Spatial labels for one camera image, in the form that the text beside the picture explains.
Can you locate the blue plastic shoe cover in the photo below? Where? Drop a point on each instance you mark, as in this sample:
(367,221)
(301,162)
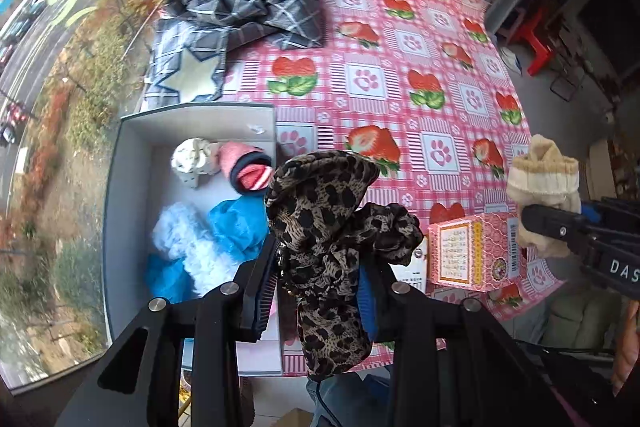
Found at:
(165,279)
(235,222)

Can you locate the grey plaid star cloth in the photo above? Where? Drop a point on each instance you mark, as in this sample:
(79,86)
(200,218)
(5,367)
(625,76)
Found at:
(280,17)

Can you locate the person's right forearm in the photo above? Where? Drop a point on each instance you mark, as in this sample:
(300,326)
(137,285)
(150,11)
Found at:
(627,347)

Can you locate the pink patterned carton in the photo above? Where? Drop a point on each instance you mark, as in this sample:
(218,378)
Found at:
(465,252)

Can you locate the beige knit sock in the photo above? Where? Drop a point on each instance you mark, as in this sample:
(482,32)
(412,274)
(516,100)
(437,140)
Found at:
(542,177)

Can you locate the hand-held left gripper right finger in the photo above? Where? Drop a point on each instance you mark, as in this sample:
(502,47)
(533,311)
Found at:
(367,307)

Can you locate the grey green cushion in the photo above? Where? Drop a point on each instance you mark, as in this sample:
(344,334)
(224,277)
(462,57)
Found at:
(585,319)

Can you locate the white dotted sock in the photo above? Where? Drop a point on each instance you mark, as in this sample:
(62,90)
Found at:
(192,159)

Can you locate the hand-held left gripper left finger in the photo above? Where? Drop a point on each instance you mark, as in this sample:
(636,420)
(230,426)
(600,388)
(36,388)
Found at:
(265,297)

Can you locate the leopard print cloth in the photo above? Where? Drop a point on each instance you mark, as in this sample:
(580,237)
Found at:
(320,267)

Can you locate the white label card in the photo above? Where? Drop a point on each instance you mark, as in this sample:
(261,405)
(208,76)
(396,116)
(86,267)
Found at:
(415,274)

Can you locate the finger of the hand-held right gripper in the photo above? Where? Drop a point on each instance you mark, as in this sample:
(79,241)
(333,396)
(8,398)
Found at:
(555,222)
(597,211)

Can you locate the pink fuzzy sock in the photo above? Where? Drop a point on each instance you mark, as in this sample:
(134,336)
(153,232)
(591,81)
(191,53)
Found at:
(240,157)

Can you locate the brown cardboard box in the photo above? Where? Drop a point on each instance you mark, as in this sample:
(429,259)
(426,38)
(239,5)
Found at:
(290,418)

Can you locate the person's jeans leg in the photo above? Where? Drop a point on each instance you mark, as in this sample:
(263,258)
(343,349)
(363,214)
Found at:
(350,402)

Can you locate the red plastic stool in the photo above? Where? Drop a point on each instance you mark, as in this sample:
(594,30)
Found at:
(537,52)

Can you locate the strawberry print pink tablecloth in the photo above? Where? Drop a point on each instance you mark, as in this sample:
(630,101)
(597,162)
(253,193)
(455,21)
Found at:
(380,52)

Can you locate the grey cardboard box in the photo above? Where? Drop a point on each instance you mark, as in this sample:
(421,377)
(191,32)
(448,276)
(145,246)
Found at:
(135,187)

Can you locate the blue fluffy cloth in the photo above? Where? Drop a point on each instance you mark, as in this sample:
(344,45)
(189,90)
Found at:
(200,257)

